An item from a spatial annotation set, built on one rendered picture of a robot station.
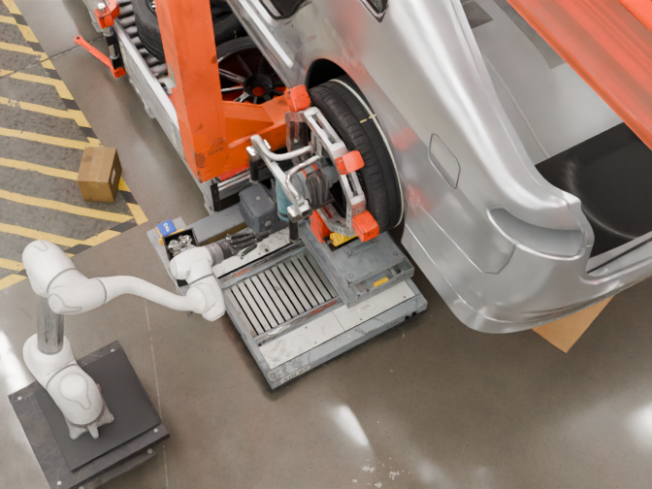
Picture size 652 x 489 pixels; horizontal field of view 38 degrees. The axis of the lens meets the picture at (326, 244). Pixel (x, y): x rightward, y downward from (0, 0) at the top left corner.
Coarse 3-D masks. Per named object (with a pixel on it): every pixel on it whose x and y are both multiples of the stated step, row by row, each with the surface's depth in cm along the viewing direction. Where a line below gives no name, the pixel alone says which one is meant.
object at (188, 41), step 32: (160, 0) 337; (192, 0) 335; (160, 32) 359; (192, 32) 347; (192, 64) 360; (192, 96) 373; (192, 128) 388; (224, 128) 399; (192, 160) 411; (224, 160) 415
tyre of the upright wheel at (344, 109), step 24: (312, 96) 372; (336, 96) 363; (360, 96) 362; (336, 120) 360; (360, 120) 356; (360, 144) 353; (384, 144) 356; (360, 168) 359; (384, 168) 356; (384, 192) 360; (384, 216) 368
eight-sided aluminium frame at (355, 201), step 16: (288, 112) 382; (304, 112) 365; (320, 112) 365; (288, 128) 390; (288, 144) 400; (336, 144) 356; (304, 160) 404; (352, 176) 359; (352, 192) 362; (320, 208) 401; (352, 208) 362; (336, 224) 390
